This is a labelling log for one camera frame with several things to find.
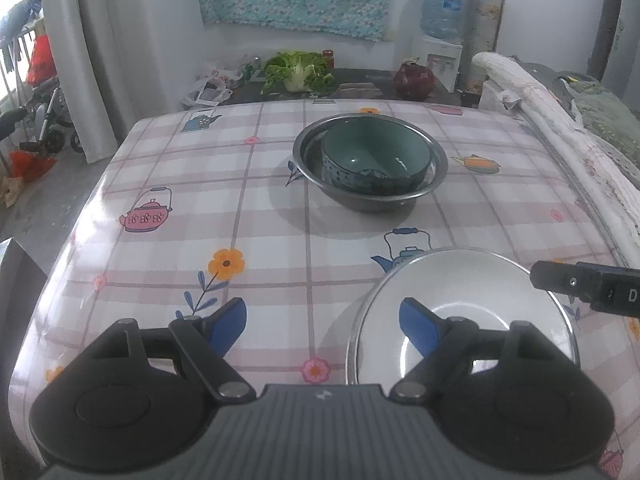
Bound white plate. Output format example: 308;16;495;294
346;248;580;391

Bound large steel bowl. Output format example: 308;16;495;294
293;113;448;212

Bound green ceramic bowl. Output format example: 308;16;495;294
321;115;434;196

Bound white quilted blanket roll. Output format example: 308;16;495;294
472;52;639;268

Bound checked patterned tablecloth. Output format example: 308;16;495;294
9;100;639;479

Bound green floral pillow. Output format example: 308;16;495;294
565;78;639;167

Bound red plastic bag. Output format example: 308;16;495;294
10;151;56;183

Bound wooden cutting board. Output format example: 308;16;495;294
335;81;397;100

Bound grey stroller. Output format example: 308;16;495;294
1;82;84;155

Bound white water dispenser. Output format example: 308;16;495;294
411;34;463;93

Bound green leafy cabbage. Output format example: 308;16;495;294
262;51;334;96

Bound red jar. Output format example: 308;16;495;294
322;50;334;70

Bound white curtain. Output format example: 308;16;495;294
42;0;204;162

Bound blue water bottle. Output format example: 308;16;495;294
420;0;464;44

